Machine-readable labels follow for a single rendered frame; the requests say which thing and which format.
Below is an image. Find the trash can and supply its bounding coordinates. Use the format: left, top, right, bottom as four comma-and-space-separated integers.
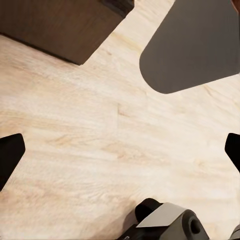
139, 0, 240, 94

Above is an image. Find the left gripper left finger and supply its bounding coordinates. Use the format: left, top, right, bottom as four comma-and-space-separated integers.
0, 133, 26, 192

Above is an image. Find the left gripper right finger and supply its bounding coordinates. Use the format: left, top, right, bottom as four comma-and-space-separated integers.
225, 133, 240, 172

